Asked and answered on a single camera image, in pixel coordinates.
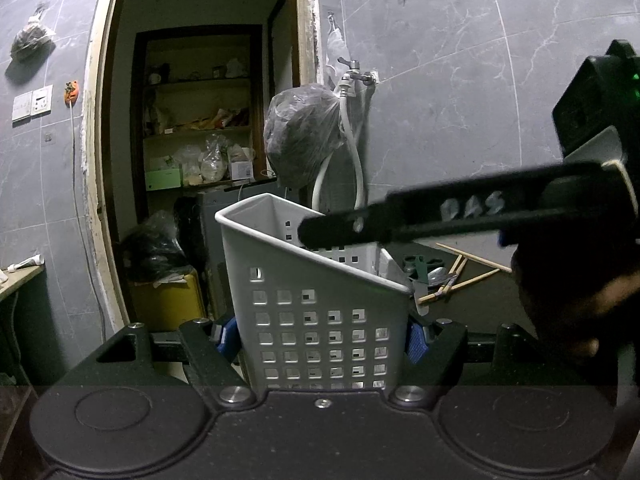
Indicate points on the black plastic bag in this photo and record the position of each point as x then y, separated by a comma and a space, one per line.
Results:
152, 245

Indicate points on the metal spoon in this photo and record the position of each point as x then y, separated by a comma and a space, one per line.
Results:
437, 275

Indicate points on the white perforated utensil basket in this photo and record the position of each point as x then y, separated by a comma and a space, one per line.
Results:
310, 310

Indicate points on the person's right hand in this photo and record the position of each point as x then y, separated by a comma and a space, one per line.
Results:
575, 300

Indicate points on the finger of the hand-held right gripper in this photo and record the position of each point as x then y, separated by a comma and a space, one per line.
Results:
425, 215

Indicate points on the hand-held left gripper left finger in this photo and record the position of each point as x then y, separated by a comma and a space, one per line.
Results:
227, 341

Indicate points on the orange wall plug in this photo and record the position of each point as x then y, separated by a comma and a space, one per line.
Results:
71, 91

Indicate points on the small white box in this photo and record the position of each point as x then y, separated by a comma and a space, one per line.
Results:
241, 170

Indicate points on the yellow box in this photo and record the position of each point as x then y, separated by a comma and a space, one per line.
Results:
167, 300

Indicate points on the hanging bag of dried goods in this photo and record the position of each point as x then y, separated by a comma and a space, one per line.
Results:
31, 37

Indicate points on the white wall switch panel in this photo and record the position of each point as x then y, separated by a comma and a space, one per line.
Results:
32, 104

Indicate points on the white tube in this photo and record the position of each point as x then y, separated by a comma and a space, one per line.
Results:
25, 262

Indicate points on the door frame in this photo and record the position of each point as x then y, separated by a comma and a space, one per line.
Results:
97, 160

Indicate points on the green box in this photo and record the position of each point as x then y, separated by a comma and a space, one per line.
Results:
163, 179

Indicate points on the grey plastic bag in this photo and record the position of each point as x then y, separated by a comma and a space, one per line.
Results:
302, 135

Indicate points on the wooden storage shelf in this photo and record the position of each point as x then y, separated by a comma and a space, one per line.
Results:
200, 130

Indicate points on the clear hanging plastic bag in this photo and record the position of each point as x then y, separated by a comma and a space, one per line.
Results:
334, 45

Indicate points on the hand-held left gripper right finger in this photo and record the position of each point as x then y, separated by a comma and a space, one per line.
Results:
415, 346

